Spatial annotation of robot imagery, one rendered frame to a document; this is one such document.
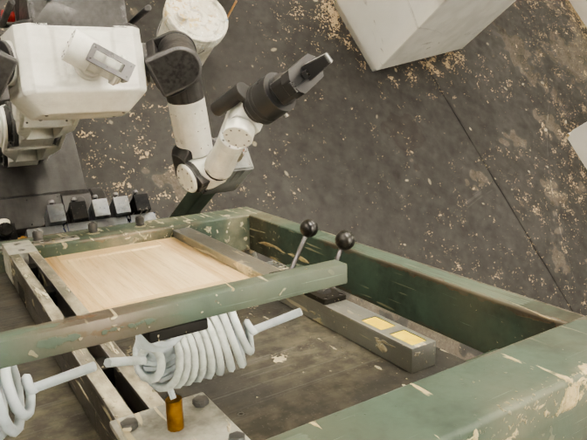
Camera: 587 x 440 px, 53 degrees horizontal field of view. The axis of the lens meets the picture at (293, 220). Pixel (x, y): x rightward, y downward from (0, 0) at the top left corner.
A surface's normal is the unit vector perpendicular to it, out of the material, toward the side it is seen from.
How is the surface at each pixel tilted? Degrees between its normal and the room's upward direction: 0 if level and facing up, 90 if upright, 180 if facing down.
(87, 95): 68
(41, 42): 23
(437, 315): 90
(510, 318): 90
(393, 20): 90
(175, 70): 54
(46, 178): 0
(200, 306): 32
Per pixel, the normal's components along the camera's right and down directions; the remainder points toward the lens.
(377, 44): -0.76, 0.32
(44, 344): 0.54, 0.17
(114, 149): 0.44, -0.37
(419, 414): -0.03, -0.97
